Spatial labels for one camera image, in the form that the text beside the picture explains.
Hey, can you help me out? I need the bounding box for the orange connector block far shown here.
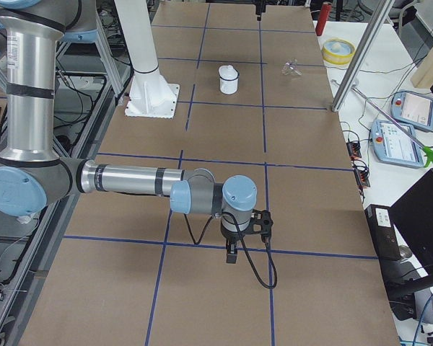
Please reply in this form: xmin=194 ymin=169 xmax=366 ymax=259
xmin=346 ymin=141 xmax=362 ymax=160

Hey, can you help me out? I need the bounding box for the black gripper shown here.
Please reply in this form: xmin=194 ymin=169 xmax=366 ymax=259
xmin=222 ymin=227 xmax=240 ymax=264

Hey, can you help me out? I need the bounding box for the red cylinder can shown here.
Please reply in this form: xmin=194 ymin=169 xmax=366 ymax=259
xmin=315 ymin=1 xmax=332 ymax=36

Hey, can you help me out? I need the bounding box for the white enamel mug blue rim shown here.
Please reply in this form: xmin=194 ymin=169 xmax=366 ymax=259
xmin=219 ymin=76 xmax=239 ymax=94

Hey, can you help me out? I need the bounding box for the orange connector block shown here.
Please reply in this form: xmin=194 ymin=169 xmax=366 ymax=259
xmin=346 ymin=141 xmax=362 ymax=160
xmin=354 ymin=166 xmax=370 ymax=189

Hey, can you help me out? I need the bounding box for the teach pendant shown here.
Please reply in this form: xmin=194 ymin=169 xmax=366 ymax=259
xmin=390 ymin=90 xmax=433 ymax=132
xmin=371 ymin=119 xmax=424 ymax=168

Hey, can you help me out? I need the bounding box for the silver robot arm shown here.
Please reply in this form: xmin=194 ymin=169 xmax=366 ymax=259
xmin=0 ymin=1 xmax=257 ymax=263

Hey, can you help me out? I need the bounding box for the white ceramic lid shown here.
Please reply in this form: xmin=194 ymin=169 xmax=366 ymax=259
xmin=218 ymin=65 xmax=239 ymax=81

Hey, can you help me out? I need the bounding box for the clear plastic funnel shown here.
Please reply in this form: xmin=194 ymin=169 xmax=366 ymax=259
xmin=281 ymin=59 xmax=302 ymax=77

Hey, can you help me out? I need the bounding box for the black monitor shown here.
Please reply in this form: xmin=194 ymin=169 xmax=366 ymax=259
xmin=386 ymin=168 xmax=433 ymax=301

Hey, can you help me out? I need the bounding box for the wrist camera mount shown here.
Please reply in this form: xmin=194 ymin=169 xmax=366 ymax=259
xmin=243 ymin=209 xmax=274 ymax=245

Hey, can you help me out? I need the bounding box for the green handled air gun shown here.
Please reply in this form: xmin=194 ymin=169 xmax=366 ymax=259
xmin=351 ymin=84 xmax=433 ymax=167

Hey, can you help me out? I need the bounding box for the black computer box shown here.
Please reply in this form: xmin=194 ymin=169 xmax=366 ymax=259
xmin=364 ymin=204 xmax=401 ymax=261

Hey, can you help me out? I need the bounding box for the yellow tape roll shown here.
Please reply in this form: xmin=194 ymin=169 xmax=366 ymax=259
xmin=322 ymin=38 xmax=356 ymax=65

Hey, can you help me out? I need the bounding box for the near teach pendant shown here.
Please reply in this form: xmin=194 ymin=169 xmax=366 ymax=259
xmin=371 ymin=119 xmax=424 ymax=168

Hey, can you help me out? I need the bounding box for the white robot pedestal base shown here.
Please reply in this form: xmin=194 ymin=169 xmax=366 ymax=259
xmin=115 ymin=0 xmax=180 ymax=119

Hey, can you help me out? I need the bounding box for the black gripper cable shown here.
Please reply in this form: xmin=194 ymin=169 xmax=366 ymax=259
xmin=183 ymin=210 xmax=278 ymax=289

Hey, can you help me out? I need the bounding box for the orange connector block near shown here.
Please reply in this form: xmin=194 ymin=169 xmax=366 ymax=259
xmin=354 ymin=166 xmax=370 ymax=189

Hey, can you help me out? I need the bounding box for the blue network cable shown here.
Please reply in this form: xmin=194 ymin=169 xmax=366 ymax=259
xmin=411 ymin=290 xmax=433 ymax=345

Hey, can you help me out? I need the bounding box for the far teach pendant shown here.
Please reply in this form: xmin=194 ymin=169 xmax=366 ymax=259
xmin=390 ymin=90 xmax=433 ymax=132

